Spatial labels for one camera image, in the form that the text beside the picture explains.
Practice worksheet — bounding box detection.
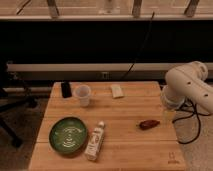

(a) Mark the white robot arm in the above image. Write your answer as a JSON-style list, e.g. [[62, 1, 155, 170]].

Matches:
[[161, 61, 213, 114]]

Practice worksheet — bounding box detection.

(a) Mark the black phone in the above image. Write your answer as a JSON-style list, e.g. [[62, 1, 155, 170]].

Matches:
[[61, 82, 72, 98]]

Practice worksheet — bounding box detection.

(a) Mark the black cable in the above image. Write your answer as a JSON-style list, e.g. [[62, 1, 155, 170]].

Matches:
[[171, 99, 213, 145]]

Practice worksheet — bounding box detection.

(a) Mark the translucent white cup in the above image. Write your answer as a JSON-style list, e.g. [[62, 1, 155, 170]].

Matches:
[[74, 85, 91, 107]]

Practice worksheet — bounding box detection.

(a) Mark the green ceramic bowl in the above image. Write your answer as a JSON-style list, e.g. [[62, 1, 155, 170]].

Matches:
[[49, 117, 88, 155]]

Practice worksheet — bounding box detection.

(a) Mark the black office chair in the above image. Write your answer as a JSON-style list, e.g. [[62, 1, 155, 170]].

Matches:
[[0, 61, 37, 148]]

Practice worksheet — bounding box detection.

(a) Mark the white rectangular block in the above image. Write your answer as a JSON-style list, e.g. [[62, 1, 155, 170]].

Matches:
[[111, 84, 124, 98]]

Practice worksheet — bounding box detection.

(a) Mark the white tube bottle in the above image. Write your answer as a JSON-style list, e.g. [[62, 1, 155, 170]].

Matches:
[[84, 121, 105, 161]]

